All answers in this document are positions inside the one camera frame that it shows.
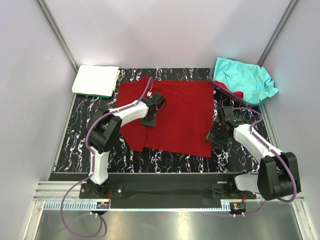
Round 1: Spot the right aluminium frame post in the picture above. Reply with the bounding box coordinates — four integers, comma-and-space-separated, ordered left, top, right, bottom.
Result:
257, 0, 300, 67

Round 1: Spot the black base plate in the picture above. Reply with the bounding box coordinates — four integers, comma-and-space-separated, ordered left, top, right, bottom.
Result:
79, 173, 257, 211

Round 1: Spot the aluminium cross rail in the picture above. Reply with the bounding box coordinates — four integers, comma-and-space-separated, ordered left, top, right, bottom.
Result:
33, 181, 87, 200

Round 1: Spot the left aluminium frame post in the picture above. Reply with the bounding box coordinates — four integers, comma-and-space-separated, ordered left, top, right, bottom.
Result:
35, 0, 79, 73

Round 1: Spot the teal t shirt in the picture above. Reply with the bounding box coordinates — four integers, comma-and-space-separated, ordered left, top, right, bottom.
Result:
213, 57, 279, 104

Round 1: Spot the crimson t shirt in basket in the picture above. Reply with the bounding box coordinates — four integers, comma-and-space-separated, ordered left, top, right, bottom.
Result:
214, 80, 244, 99

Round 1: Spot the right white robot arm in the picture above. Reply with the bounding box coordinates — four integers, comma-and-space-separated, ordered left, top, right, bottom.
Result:
205, 106, 301, 203

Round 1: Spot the left cable duct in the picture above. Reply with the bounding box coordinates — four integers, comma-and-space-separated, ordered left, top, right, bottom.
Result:
44, 200, 110, 211

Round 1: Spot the aluminium frame post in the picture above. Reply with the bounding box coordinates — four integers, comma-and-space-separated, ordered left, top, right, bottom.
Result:
257, 0, 300, 67
35, 0, 79, 73

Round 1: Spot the folded white t shirt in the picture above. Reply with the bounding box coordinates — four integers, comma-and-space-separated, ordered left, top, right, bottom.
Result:
71, 65, 120, 97

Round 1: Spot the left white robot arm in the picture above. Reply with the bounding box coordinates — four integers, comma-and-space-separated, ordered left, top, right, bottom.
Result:
85, 92, 166, 198

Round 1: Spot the red t shirt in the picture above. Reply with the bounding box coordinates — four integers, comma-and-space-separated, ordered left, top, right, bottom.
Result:
120, 80, 214, 158

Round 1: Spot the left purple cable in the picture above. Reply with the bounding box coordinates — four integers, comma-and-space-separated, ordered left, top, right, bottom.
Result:
59, 76, 155, 238

